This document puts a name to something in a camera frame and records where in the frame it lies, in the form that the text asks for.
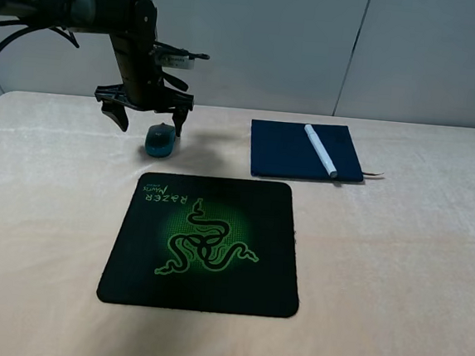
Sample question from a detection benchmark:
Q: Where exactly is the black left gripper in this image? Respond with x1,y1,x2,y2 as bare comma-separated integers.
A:
95,31,199,137

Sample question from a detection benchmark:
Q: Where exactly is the blue and grey computer mouse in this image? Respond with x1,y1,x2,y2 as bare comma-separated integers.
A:
144,123,177,158

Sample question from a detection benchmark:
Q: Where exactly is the white marker pen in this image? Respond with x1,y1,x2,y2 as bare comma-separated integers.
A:
304,124,338,179

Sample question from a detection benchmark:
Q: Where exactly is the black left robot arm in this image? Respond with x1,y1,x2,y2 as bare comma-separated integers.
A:
0,0,209,136

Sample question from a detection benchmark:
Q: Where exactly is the dark blue notebook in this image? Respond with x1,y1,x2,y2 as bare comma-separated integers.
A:
250,119,366,183

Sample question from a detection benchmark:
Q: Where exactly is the black green Razer mouse pad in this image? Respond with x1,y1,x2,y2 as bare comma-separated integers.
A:
97,173,299,318

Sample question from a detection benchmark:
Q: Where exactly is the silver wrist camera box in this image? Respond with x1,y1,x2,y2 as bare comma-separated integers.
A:
151,41,211,70

